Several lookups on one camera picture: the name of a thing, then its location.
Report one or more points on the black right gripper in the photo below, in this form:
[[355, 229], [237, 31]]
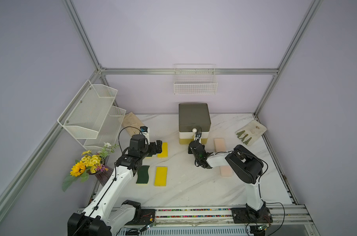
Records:
[[190, 151]]

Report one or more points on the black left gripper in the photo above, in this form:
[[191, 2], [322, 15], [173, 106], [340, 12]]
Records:
[[153, 150]]

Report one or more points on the yellow bottom drawer grey knob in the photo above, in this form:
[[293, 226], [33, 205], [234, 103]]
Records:
[[188, 141]]

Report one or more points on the pink sponge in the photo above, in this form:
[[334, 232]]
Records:
[[220, 145], [226, 171]]

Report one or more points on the olive white yellow drawer cabinet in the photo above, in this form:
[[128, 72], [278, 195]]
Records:
[[192, 115]]

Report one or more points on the green yellow sponge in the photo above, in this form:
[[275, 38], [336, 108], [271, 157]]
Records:
[[143, 175]]

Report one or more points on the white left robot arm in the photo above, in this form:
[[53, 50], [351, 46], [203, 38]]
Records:
[[97, 218]]

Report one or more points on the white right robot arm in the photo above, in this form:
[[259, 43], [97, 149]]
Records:
[[244, 164]]

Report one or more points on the beige work glove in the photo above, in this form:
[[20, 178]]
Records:
[[133, 123]]

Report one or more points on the purple glass vase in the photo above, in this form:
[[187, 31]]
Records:
[[103, 175]]

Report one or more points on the yellow sunflower bouquet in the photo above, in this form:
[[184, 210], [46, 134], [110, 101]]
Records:
[[90, 163]]

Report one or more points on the white mesh two-tier shelf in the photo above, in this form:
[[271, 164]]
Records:
[[92, 118]]

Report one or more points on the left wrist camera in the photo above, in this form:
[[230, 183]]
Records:
[[145, 131]]

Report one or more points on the white wire wall basket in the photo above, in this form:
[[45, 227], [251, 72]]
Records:
[[195, 79]]

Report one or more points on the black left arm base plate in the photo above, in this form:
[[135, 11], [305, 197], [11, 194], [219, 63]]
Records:
[[142, 216]]

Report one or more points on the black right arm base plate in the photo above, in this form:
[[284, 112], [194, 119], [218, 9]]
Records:
[[246, 214]]

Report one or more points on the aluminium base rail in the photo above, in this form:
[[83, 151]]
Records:
[[291, 220]]

